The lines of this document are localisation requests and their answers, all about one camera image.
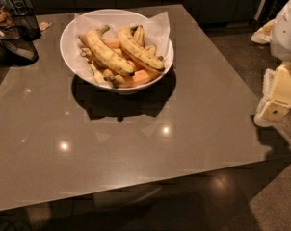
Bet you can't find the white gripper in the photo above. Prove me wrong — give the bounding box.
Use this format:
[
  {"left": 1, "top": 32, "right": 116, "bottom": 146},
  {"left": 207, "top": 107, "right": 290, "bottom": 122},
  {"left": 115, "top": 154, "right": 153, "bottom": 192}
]
[{"left": 254, "top": 0, "right": 291, "bottom": 127}]

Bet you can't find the large yellow banana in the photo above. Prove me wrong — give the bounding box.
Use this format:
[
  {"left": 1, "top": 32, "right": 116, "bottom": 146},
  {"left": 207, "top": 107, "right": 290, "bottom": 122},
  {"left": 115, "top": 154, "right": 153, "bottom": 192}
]
[
  {"left": 87, "top": 25, "right": 135, "bottom": 76},
  {"left": 118, "top": 25, "right": 165, "bottom": 72}
]

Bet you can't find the orange-brown banana front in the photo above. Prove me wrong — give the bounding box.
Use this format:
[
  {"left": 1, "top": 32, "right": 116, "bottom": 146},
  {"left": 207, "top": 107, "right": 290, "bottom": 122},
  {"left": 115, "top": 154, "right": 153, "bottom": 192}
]
[{"left": 107, "top": 69, "right": 160, "bottom": 88}]

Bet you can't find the small banana back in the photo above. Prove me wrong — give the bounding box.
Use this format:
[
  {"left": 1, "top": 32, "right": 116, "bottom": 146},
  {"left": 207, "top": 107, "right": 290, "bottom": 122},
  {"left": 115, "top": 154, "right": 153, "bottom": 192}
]
[{"left": 133, "top": 25, "right": 145, "bottom": 46}]

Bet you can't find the small banana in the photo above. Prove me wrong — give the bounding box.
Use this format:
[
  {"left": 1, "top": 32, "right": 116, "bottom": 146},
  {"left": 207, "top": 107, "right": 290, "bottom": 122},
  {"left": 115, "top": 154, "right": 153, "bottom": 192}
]
[
  {"left": 90, "top": 64, "right": 107, "bottom": 85},
  {"left": 133, "top": 25, "right": 145, "bottom": 46}
]

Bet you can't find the small banana front left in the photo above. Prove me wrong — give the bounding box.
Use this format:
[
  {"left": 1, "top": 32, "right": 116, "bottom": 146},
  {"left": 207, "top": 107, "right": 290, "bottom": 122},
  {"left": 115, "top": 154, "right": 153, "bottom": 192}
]
[{"left": 90, "top": 64, "right": 107, "bottom": 85}]

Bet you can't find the white bowl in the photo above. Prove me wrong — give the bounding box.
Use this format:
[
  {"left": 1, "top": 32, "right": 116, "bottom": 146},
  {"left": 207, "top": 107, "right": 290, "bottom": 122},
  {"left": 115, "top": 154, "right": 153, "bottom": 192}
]
[{"left": 59, "top": 9, "right": 175, "bottom": 95}]

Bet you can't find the white paper liner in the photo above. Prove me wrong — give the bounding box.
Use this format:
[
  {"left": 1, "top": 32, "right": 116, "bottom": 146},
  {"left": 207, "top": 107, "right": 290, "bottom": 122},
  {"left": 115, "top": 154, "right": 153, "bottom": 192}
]
[{"left": 72, "top": 11, "right": 172, "bottom": 86}]

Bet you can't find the small orange wrapper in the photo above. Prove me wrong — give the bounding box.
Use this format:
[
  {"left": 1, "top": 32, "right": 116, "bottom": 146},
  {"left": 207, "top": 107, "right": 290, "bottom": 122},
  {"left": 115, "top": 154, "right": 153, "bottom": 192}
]
[{"left": 39, "top": 21, "right": 51, "bottom": 31}]

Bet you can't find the black mesh basket back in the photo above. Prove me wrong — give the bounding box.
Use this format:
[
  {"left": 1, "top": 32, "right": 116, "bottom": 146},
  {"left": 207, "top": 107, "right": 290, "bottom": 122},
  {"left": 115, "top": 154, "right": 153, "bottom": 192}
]
[{"left": 10, "top": 7, "right": 41, "bottom": 40}]

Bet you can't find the black mesh basket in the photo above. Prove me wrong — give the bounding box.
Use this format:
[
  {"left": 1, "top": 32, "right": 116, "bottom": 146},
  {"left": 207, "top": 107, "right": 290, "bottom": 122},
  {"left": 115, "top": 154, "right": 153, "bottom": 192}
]
[
  {"left": 10, "top": 7, "right": 41, "bottom": 40},
  {"left": 0, "top": 26, "right": 39, "bottom": 66}
]

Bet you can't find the black mesh basket front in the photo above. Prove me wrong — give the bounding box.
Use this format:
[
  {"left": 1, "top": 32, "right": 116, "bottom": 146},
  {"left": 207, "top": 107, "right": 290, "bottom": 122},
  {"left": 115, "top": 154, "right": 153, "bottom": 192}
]
[{"left": 0, "top": 26, "right": 39, "bottom": 66}]

